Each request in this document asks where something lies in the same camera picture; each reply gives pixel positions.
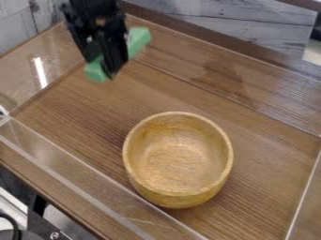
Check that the green rectangular block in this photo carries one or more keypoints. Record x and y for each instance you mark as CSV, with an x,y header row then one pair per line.
x,y
137,39

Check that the brown wooden bowl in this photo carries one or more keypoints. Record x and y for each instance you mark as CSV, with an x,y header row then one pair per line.
x,y
178,159

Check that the clear acrylic tray wall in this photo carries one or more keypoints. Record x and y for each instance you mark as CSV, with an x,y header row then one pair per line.
x,y
67,124

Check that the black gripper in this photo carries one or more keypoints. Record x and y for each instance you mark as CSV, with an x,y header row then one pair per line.
x,y
97,16

